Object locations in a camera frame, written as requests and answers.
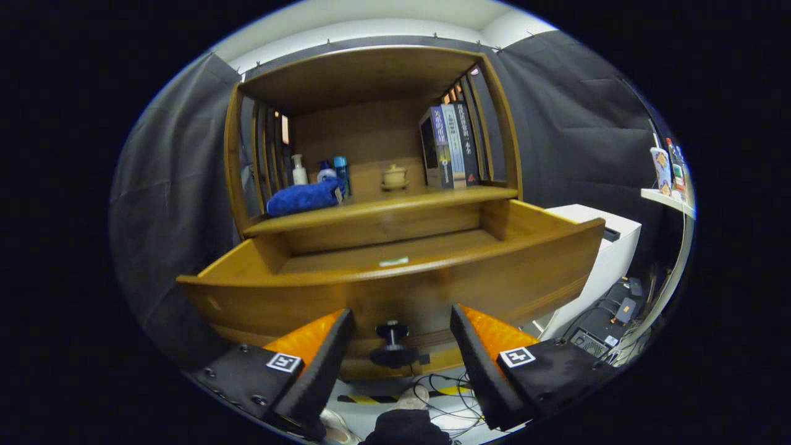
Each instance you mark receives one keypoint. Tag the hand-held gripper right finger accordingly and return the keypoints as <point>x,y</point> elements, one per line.
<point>479,371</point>

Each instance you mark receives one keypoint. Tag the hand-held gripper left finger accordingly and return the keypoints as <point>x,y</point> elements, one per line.
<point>318,377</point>

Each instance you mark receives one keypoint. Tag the wooden drawer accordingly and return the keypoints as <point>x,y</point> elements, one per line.
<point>432,290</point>

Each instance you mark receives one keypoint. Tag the white green tube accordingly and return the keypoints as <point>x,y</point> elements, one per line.
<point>393,262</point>

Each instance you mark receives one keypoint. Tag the wooden countertop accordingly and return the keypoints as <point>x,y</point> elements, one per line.
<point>401,199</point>

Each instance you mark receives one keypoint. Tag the person's white shoe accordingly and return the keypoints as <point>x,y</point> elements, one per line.
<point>413,398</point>
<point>337,426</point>

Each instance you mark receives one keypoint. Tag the yellow black floor tape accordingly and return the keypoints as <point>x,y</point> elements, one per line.
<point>371,398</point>

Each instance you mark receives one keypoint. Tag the person's dark trouser leg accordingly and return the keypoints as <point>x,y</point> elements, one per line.
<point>405,428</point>

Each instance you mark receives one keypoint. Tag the black floor equipment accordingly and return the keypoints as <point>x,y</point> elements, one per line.
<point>596,337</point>

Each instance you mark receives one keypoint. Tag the white box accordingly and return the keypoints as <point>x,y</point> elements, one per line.
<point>609,259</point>

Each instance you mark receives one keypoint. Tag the blue folded towel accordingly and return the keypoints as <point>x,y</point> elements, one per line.
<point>303,198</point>

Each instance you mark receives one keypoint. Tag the small black item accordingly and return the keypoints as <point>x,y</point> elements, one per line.
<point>611,234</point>

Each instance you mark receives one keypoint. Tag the white pump bottle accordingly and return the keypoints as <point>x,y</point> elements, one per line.
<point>300,176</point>

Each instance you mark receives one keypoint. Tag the beige saucer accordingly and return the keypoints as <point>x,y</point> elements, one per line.
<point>395,187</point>

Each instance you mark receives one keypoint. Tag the white bottle with blue cap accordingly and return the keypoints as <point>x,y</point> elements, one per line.
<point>325,175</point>

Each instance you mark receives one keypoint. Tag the teal bottle with blue cap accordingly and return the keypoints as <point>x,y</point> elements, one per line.
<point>341,170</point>

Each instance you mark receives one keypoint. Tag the beige lidded tea cup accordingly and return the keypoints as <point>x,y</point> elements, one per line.
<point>394,175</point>

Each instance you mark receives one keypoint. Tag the black spine book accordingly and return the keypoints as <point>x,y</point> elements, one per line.
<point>466,136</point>

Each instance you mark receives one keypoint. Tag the black backdrop cloth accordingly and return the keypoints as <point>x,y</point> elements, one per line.
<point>173,185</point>

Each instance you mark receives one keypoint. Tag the blue spine book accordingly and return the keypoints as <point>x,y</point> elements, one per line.
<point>440,133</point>

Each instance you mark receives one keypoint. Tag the white side shelf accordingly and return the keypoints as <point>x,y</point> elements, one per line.
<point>664,199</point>

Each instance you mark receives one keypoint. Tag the patterned paper cup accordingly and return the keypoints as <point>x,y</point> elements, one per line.
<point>661,170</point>

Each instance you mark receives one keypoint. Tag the clear bottle with red label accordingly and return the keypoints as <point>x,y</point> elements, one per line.
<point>678,173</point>

